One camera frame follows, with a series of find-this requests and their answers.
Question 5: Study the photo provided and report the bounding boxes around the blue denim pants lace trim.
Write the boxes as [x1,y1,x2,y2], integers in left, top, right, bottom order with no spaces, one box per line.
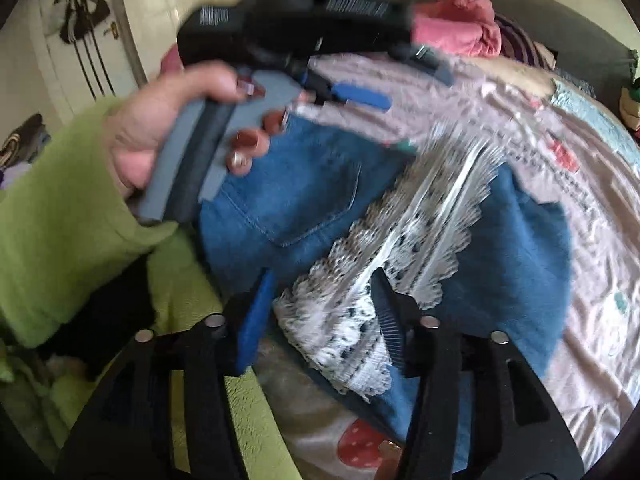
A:
[198,116,570,479]

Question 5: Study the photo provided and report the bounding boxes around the green sleeve left forearm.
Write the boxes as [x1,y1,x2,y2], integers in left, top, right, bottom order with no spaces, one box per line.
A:
[1,98,176,348]

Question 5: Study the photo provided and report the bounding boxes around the right hand red nail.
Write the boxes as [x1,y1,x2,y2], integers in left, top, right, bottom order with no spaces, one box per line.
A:
[374,440,402,480]

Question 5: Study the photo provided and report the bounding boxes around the pink crumpled blanket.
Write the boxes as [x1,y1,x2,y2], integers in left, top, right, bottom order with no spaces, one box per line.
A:
[411,0,502,58]

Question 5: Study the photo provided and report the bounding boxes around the striped dark garment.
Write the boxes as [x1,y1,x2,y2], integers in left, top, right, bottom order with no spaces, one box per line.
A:
[496,14,556,70]

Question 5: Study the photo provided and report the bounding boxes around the pink strawberry print bedsheet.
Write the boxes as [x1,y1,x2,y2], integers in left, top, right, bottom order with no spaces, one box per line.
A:
[249,52,640,480]

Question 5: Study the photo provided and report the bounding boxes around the light blue patterned pillow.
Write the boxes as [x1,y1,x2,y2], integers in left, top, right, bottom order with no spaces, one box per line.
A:
[550,77,639,174]

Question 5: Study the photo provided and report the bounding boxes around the dark grey bed headboard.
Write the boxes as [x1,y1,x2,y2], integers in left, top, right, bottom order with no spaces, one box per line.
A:
[411,0,637,113]

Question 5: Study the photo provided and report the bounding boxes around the pile of folded clothes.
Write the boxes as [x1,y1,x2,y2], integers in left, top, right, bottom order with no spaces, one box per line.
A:
[618,78,640,139]

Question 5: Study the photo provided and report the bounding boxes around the hanging bags on door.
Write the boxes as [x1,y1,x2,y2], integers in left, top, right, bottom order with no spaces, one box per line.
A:
[50,0,116,100]

